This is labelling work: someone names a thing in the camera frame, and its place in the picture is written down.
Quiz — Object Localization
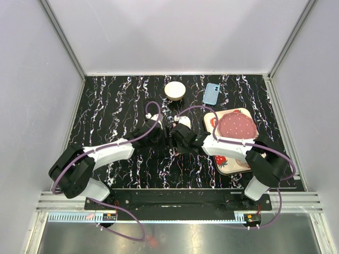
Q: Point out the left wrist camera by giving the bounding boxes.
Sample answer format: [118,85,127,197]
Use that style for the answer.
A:
[145,113,163,125]

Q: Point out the control board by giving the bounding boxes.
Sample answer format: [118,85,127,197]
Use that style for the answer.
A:
[102,212,117,222]
[245,213,262,224]

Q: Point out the pink glass mug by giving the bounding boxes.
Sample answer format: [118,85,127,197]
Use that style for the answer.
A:
[236,159,250,169]

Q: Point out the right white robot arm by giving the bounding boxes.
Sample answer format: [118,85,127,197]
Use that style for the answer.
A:
[169,123,290,210]

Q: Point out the left control board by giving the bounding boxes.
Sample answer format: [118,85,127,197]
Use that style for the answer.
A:
[102,212,117,222]

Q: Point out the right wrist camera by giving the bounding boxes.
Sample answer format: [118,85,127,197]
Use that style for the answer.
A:
[173,115,191,129]

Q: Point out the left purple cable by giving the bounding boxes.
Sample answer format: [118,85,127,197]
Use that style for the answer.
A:
[51,101,162,242]

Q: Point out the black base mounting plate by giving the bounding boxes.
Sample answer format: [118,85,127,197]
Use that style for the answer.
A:
[84,188,273,212]

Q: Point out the light blue phone case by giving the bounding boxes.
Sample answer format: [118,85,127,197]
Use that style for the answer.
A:
[202,83,220,106]

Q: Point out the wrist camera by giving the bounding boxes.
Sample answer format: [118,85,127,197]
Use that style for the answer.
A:
[145,113,163,125]
[173,115,191,129]

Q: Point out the strawberry pattern tray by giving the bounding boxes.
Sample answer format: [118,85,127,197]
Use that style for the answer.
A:
[203,108,258,175]

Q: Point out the right control board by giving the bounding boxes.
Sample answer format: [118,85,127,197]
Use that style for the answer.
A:
[245,213,262,224]

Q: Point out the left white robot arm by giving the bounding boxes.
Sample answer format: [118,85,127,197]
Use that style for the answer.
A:
[48,119,163,210]

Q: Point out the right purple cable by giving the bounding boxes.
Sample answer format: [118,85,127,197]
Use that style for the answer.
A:
[175,105,297,230]

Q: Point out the cream ceramic bowl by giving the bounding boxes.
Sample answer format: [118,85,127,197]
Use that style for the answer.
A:
[164,81,186,101]

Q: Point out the pink dotted plate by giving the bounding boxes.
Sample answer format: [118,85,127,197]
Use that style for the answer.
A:
[217,112,257,139]

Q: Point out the purple cable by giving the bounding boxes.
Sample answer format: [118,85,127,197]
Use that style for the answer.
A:
[175,105,297,230]
[51,101,162,242]

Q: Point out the pink cased phone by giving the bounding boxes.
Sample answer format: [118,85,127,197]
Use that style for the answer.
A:
[164,126,173,149]

